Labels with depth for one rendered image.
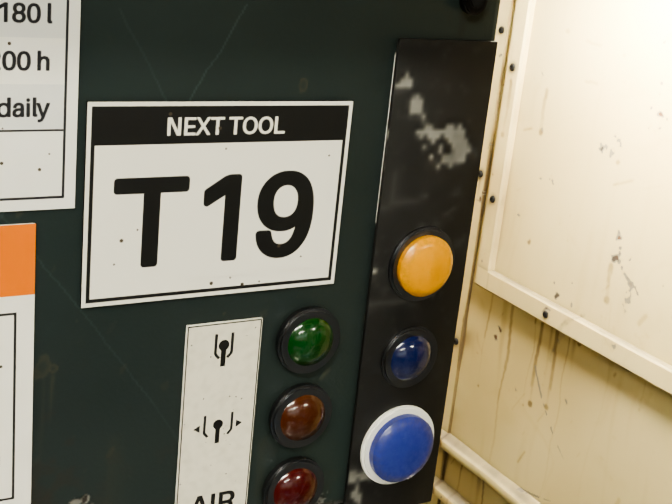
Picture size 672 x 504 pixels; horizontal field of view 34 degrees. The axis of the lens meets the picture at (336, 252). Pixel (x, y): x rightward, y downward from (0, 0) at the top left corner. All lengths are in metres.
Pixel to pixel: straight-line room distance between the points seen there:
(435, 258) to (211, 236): 0.09
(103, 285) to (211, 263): 0.04
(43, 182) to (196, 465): 0.13
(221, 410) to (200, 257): 0.06
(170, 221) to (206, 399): 0.07
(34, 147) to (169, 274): 0.07
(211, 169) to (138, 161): 0.03
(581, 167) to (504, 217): 0.17
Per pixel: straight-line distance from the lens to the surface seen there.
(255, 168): 0.39
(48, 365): 0.39
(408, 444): 0.46
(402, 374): 0.45
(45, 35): 0.35
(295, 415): 0.43
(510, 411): 1.57
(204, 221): 0.39
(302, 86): 0.39
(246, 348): 0.41
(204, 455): 0.43
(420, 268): 0.43
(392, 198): 0.42
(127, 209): 0.37
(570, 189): 1.42
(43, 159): 0.36
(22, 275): 0.37
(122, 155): 0.37
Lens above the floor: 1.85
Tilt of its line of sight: 18 degrees down
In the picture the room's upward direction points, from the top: 6 degrees clockwise
